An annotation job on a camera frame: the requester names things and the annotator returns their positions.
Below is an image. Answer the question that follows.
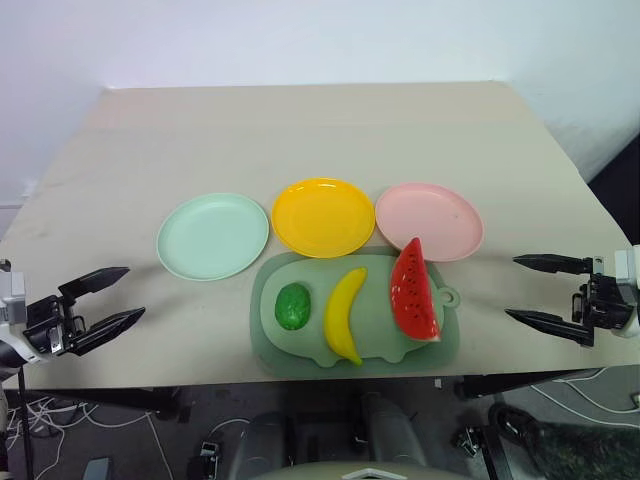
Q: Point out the yellow banana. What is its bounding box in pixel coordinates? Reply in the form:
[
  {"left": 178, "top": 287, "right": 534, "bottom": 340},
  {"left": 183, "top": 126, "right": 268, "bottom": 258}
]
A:
[{"left": 322, "top": 267, "right": 370, "bottom": 367}]

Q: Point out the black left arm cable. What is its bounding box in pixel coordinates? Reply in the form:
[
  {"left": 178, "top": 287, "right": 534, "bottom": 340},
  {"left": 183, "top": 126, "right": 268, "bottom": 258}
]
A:
[{"left": 17, "top": 364, "right": 36, "bottom": 480}]

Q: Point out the grey rounded robot leg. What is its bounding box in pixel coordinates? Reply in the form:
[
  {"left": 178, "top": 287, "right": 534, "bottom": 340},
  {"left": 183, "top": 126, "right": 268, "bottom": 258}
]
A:
[
  {"left": 355, "top": 392, "right": 429, "bottom": 469},
  {"left": 229, "top": 410, "right": 301, "bottom": 480}
]

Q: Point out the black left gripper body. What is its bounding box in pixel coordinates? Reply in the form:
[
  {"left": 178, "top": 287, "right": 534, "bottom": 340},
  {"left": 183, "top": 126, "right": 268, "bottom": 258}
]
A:
[{"left": 21, "top": 294, "right": 86, "bottom": 357}]

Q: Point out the yellow plate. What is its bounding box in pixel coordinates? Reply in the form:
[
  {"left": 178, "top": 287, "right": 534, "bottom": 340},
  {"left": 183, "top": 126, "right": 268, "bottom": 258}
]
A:
[{"left": 271, "top": 176, "right": 377, "bottom": 259}]

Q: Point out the mint green plate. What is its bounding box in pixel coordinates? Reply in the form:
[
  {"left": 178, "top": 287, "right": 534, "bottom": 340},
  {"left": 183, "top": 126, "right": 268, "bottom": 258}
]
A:
[{"left": 156, "top": 192, "right": 272, "bottom": 282}]

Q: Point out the green avocado toy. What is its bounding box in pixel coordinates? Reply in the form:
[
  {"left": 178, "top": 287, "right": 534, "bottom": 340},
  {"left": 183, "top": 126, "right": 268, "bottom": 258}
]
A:
[{"left": 274, "top": 282, "right": 313, "bottom": 332}]

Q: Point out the red watermelon slice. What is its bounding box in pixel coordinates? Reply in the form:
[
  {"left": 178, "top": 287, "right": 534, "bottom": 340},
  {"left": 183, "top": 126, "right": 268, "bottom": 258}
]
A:
[{"left": 389, "top": 236, "right": 444, "bottom": 344}]

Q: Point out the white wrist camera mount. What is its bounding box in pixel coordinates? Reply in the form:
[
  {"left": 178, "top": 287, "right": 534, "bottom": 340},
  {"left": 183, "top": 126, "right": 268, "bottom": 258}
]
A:
[
  {"left": 613, "top": 243, "right": 640, "bottom": 340},
  {"left": 0, "top": 258, "right": 42, "bottom": 365}
]

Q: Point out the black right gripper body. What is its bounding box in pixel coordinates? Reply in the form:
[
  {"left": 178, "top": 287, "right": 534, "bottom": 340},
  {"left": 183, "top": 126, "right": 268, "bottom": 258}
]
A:
[{"left": 571, "top": 272, "right": 635, "bottom": 335}]

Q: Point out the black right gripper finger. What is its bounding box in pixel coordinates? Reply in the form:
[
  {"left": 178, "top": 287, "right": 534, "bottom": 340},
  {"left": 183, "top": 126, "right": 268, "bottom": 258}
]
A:
[
  {"left": 504, "top": 308, "right": 596, "bottom": 347},
  {"left": 512, "top": 253, "right": 606, "bottom": 276}
]

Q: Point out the black table frame bar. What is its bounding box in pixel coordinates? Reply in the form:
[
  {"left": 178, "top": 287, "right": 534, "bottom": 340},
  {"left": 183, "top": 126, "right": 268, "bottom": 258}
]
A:
[
  {"left": 453, "top": 367, "right": 609, "bottom": 401},
  {"left": 19, "top": 385, "right": 194, "bottom": 422}
]

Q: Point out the white floor cable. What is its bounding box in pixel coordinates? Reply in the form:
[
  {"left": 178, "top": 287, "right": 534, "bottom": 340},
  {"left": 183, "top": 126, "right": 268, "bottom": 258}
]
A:
[
  {"left": 529, "top": 367, "right": 640, "bottom": 416},
  {"left": 4, "top": 394, "right": 176, "bottom": 480}
]

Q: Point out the pink plate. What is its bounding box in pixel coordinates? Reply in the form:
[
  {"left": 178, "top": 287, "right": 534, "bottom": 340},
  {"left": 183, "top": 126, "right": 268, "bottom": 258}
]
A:
[{"left": 374, "top": 181, "right": 486, "bottom": 263}]

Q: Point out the green cutting board mat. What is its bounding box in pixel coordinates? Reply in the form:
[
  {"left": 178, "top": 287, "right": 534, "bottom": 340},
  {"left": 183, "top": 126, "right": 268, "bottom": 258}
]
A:
[{"left": 249, "top": 245, "right": 462, "bottom": 380}]

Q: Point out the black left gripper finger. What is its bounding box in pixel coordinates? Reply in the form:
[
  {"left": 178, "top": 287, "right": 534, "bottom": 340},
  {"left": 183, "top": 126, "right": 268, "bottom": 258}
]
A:
[
  {"left": 69, "top": 306, "right": 147, "bottom": 357},
  {"left": 58, "top": 266, "right": 131, "bottom": 307}
]

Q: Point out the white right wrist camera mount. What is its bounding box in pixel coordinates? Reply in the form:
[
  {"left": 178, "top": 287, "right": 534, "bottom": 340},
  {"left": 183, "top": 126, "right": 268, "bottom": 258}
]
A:
[{"left": 613, "top": 243, "right": 640, "bottom": 340}]

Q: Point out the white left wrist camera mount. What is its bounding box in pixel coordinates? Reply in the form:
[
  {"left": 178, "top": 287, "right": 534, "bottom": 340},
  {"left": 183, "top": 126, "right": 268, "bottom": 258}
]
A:
[{"left": 0, "top": 258, "right": 42, "bottom": 365}]

